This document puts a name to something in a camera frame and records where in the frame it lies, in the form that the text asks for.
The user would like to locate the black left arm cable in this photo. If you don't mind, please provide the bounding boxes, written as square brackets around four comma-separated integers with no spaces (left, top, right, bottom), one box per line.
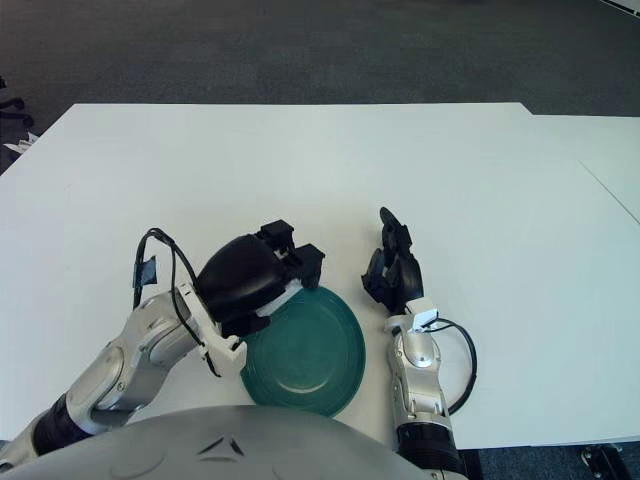
[130,227,224,374]

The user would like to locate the black office chair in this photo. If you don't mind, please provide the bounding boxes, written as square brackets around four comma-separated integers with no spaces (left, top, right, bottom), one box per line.
[0,74,35,129]

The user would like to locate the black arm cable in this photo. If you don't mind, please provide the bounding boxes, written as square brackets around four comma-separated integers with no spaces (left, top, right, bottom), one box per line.
[130,227,224,374]
[432,319,479,416]

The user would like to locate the black table foot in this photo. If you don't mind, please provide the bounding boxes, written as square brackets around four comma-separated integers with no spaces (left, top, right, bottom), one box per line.
[579,442,626,474]

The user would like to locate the black table leg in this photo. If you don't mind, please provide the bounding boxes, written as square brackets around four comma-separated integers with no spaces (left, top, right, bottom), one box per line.
[459,448,485,480]

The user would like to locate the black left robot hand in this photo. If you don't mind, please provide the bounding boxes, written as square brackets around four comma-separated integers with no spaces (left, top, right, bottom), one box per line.
[193,218,327,339]

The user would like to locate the green round plate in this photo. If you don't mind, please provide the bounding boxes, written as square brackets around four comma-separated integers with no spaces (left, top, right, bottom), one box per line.
[238,285,368,419]

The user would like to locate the grey robot torso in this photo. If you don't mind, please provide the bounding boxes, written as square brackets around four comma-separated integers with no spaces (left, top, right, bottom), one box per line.
[0,404,426,480]

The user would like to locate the white paper scraps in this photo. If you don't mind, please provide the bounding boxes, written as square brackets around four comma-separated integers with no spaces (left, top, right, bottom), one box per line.
[3,132,39,154]

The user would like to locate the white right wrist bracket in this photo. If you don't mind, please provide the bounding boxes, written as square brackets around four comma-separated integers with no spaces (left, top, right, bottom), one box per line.
[383,297,441,335]

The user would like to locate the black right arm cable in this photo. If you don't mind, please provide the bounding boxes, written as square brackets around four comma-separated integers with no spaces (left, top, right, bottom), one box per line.
[432,319,479,416]

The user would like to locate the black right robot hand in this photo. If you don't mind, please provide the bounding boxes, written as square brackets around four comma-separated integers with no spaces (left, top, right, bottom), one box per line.
[360,206,426,316]

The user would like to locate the white square charger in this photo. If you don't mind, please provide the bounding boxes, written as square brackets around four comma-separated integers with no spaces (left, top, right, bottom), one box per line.
[254,278,307,319]

